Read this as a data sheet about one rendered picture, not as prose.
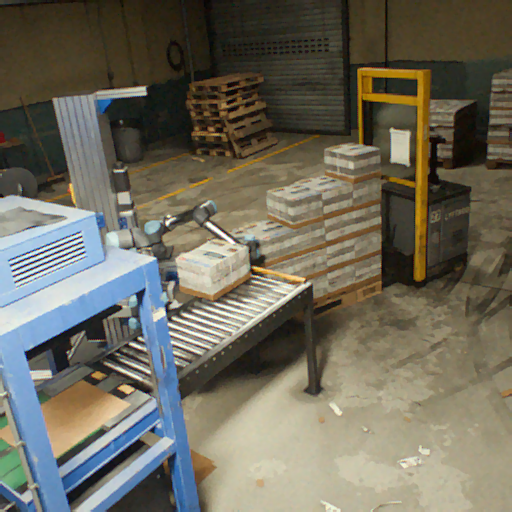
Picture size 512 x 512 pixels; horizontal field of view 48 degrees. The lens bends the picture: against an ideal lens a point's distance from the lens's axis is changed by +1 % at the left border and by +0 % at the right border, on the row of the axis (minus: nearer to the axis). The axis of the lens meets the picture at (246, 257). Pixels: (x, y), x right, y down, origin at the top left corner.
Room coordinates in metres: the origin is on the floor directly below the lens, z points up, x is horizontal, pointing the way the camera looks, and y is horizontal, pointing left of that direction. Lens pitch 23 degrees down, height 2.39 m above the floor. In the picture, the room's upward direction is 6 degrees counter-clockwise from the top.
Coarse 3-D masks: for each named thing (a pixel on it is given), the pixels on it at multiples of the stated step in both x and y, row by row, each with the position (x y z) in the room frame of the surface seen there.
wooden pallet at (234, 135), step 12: (252, 108) 10.81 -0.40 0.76; (228, 120) 10.32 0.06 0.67; (252, 120) 10.87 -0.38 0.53; (264, 120) 11.03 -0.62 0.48; (240, 132) 10.29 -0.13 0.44; (252, 132) 10.54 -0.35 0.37; (264, 132) 11.01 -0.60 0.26; (240, 144) 10.35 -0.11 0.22; (252, 144) 10.59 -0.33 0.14; (264, 144) 10.68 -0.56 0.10; (240, 156) 10.12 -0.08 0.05
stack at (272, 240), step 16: (256, 224) 4.33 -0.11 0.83; (272, 224) 4.29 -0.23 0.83; (320, 224) 4.23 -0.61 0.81; (336, 224) 4.30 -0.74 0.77; (352, 224) 4.38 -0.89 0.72; (208, 240) 4.14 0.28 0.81; (240, 240) 4.02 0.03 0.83; (256, 240) 3.98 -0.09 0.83; (272, 240) 4.01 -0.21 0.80; (288, 240) 4.09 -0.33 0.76; (304, 240) 4.15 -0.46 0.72; (320, 240) 4.22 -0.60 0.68; (352, 240) 4.37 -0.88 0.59; (272, 256) 4.00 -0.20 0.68; (304, 256) 4.14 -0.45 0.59; (320, 256) 4.20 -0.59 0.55; (336, 256) 4.29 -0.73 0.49; (352, 256) 4.36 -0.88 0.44; (256, 272) 3.93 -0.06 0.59; (288, 272) 4.06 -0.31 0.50; (304, 272) 4.14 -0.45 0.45; (336, 272) 4.29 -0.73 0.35; (352, 272) 4.36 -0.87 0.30; (320, 288) 4.20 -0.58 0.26; (336, 288) 4.28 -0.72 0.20; (320, 304) 4.20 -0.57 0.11
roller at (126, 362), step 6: (114, 354) 2.63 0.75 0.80; (114, 360) 2.61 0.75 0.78; (120, 360) 2.58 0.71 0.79; (126, 360) 2.56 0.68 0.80; (132, 360) 2.55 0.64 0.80; (126, 366) 2.54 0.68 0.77; (132, 366) 2.51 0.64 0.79; (138, 366) 2.49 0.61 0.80; (144, 366) 2.48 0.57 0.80; (138, 372) 2.48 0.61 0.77; (144, 372) 2.45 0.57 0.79; (150, 372) 2.43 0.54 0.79
